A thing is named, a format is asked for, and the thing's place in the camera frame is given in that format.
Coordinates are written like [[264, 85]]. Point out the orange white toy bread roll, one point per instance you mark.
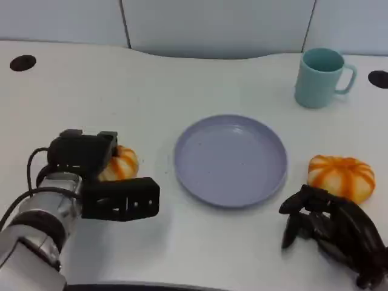
[[124, 165], [341, 175]]

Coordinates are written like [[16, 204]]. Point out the lilac plate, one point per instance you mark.
[[230, 160]]

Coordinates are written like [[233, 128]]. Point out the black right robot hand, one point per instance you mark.
[[348, 236]]

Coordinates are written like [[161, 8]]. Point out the pale green mug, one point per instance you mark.
[[315, 85]]

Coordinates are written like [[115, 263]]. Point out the grey partition panel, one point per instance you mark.
[[351, 24], [218, 27], [60, 21]]

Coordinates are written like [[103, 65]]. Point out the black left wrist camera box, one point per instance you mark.
[[121, 200]]

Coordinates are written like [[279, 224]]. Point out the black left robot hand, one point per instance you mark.
[[78, 151]]

